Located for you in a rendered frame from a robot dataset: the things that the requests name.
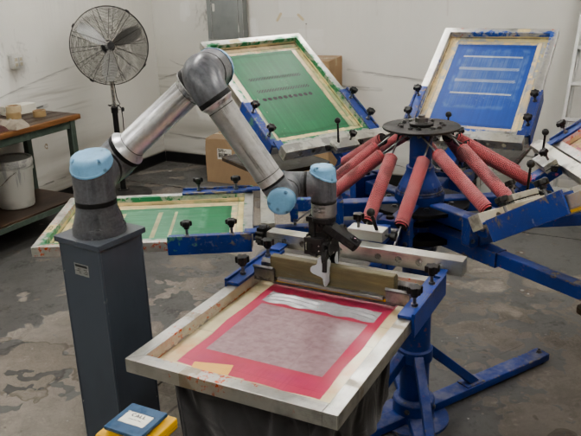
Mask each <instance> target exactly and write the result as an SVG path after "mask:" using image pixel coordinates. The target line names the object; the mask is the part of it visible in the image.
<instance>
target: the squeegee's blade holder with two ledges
mask: <svg viewBox="0 0 581 436"><path fill-rule="evenodd" d="M278 281H281V282H285V283H291V284H295V285H304V286H308V287H313V288H318V289H323V290H327V291H332V292H340V293H345V294H350V295H355V296H359V297H364V298H372V299H377V300H383V299H384V296H382V295H377V294H372V293H367V292H359V291H354V290H349V289H344V288H340V287H335V286H330V285H327V286H324V285H321V284H317V283H312V282H307V281H302V280H297V279H289V278H284V277H278Z"/></svg>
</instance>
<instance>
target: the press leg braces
mask: <svg viewBox="0 0 581 436"><path fill-rule="evenodd" d="M432 346H433V345H432ZM432 357H433V358H435V359H436V360H437V361H439V362H440V363H442V364H443V365H444V366H445V367H447V368H448V369H450V370H451V371H453V372H454V373H455V374H457V375H458V376H460V377H461V378H462V379H461V380H459V381H457V382H458V383H460V384H461V385H463V386H465V387H466V388H472V387H474V386H475V385H477V384H480V383H482V382H485V380H483V379H482V378H481V377H479V376H477V375H475V374H473V375H472V374H471V373H470V372H469V371H467V370H466V369H464V368H463V367H462V366H460V365H459V364H458V363H456V362H455V361H453V360H452V359H450V358H449V357H448V356H447V355H445V354H444V353H443V352H442V351H440V350H439V349H437V348H436V347H434V346H433V356H432ZM390 362H391V363H390V378H389V387H390V386H391V384H392V383H393V381H394V379H395V378H396V377H397V375H398V374H399V372H400V371H401V369H402V368H403V367H404V366H405V356H404V355H403V354H401V353H400V352H398V353H397V355H396V356H395V357H394V358H393V359H391V360H390ZM414 370H415V376H416V382H417V388H418V398H419V405H420V412H421V418H422V425H423V432H424V436H435V430H434V423H433V417H432V411H431V399H430V393H429V388H428V381H427V376H426V371H425V361H424V358H423V357H414Z"/></svg>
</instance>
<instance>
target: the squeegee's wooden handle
mask: <svg viewBox="0 0 581 436"><path fill-rule="evenodd" d="M270 260H271V267H273V268H274V269H275V279H277V278H278V277H284V278H289V279H297V280H302V281H307V282H312V283H317V284H321V285H323V281H322V278H321V277H319V276H317V275H315V274H313V273H312V272H311V271H310V268H311V267H312V266H314V265H316V264H317V260H311V259H305V258H300V257H295V256H290V255H285V254H280V253H274V254H272V255H271V257H270ZM329 279H330V281H329V283H328V285H330V286H335V287H340V288H344V289H349V290H354V291H359V292H367V293H372V294H377V295H382V296H384V299H386V291H385V288H392V289H397V290H398V274H397V273H391V272H382V271H377V270H372V269H366V268H361V267H356V266H346V265H341V264H336V263H331V265H330V275H329Z"/></svg>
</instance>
